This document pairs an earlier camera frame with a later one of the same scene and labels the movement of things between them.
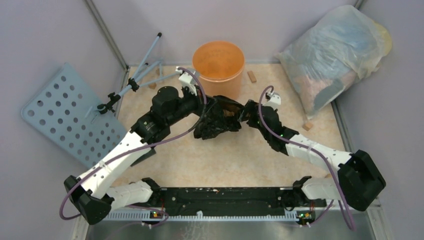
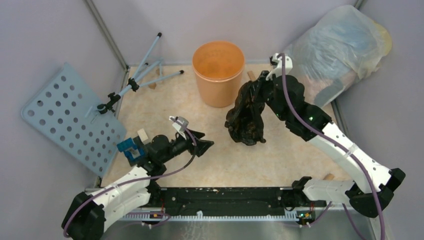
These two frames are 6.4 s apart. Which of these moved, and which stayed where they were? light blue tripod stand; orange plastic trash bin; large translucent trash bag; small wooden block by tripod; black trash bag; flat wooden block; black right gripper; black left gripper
Moved: black left gripper; black right gripper; black trash bag
Stayed: orange plastic trash bin; flat wooden block; small wooden block by tripod; light blue tripod stand; large translucent trash bag
